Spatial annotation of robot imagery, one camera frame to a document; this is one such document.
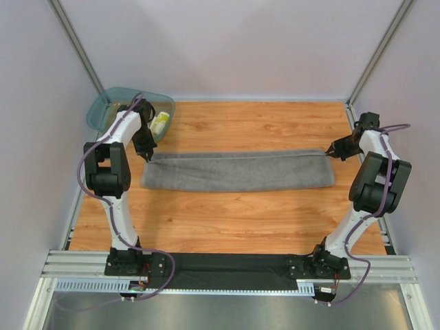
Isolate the right aluminium frame post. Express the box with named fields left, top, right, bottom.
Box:
left=346, top=0, right=419, bottom=106

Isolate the teal transparent plastic tub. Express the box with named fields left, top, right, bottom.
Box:
left=87, top=87, right=175, bottom=142

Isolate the grey towel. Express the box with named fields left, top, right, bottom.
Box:
left=140, top=149, right=336, bottom=193

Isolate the aluminium front rail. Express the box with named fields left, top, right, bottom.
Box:
left=41, top=251, right=417, bottom=296

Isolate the left aluminium frame post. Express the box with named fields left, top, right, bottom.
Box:
left=47, top=0, right=105, bottom=94

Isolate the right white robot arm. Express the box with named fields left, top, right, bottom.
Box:
left=311, top=112, right=412, bottom=278

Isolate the aluminium frame post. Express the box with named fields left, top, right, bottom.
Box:
left=346, top=0, right=419, bottom=106
left=47, top=0, right=105, bottom=94

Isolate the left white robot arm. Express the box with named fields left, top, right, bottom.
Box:
left=77, top=92, right=157, bottom=276

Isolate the yellow green patterned towel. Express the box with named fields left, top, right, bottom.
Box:
left=150, top=111, right=170, bottom=136

